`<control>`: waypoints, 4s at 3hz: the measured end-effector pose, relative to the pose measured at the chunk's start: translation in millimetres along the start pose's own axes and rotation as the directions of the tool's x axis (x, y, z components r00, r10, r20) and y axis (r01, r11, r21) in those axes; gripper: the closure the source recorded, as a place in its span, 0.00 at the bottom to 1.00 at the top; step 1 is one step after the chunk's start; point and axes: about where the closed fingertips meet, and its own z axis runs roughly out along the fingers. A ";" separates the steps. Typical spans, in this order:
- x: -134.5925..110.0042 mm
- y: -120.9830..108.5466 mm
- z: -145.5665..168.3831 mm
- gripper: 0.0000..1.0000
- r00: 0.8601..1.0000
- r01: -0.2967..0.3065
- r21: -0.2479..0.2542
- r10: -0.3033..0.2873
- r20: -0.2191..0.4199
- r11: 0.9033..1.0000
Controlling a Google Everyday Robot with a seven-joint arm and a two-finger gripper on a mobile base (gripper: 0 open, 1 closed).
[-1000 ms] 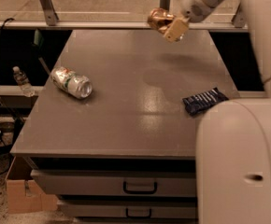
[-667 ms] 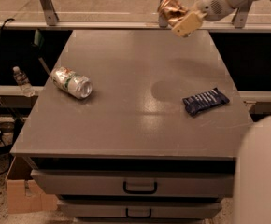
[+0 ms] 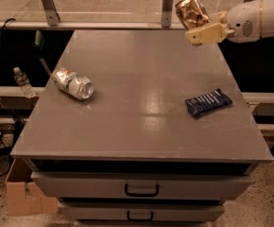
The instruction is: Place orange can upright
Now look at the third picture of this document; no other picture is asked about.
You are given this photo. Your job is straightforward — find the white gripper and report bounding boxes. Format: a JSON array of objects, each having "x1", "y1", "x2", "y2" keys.
[{"x1": 185, "y1": 0, "x2": 261, "y2": 45}]

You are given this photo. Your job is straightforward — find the orange soda can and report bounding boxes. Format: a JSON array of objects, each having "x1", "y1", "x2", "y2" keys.
[{"x1": 175, "y1": 0, "x2": 211, "y2": 30}]

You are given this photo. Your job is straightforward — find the dark blue snack packet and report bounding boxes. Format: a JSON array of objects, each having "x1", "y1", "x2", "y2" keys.
[{"x1": 185, "y1": 89, "x2": 232, "y2": 118}]

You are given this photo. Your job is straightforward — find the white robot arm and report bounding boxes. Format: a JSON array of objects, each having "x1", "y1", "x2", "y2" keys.
[{"x1": 185, "y1": 0, "x2": 274, "y2": 44}]

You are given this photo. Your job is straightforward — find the silver green soda can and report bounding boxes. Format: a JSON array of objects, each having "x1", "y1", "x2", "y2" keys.
[{"x1": 52, "y1": 67, "x2": 94, "y2": 100}]

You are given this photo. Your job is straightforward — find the clear plastic water bottle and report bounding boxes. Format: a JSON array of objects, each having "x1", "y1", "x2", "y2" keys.
[{"x1": 13, "y1": 67, "x2": 35, "y2": 98}]

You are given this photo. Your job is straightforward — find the upper grey drawer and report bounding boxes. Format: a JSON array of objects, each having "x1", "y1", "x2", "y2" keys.
[{"x1": 31, "y1": 172, "x2": 251, "y2": 201}]

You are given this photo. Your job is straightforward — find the grey drawer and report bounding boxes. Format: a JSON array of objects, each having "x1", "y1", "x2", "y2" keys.
[
  {"x1": 59, "y1": 202, "x2": 224, "y2": 222},
  {"x1": 31, "y1": 172, "x2": 251, "y2": 201}
]

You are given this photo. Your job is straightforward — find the lower grey drawer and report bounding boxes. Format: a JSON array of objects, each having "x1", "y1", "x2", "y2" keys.
[{"x1": 59, "y1": 202, "x2": 224, "y2": 222}]

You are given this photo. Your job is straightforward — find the cardboard box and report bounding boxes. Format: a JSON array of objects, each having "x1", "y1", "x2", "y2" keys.
[{"x1": 6, "y1": 160, "x2": 58, "y2": 217}]

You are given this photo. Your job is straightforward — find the middle metal bracket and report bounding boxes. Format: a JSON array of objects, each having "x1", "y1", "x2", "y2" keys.
[{"x1": 161, "y1": 0, "x2": 174, "y2": 28}]

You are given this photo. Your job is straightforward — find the left metal bracket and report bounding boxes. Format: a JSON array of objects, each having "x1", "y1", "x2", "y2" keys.
[{"x1": 41, "y1": 0, "x2": 60, "y2": 26}]

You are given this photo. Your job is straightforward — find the green handled tool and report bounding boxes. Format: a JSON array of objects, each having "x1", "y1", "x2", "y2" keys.
[{"x1": 32, "y1": 29, "x2": 51, "y2": 76}]

